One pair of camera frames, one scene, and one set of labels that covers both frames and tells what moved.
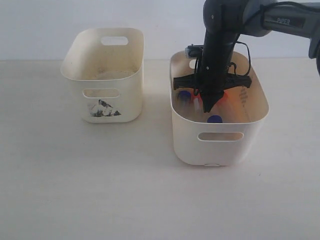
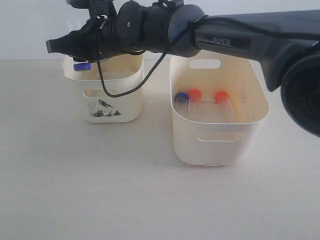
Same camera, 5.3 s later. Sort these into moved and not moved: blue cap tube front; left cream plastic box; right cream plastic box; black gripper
Moved: black gripper; blue cap tube front
Not moved: right cream plastic box; left cream plastic box
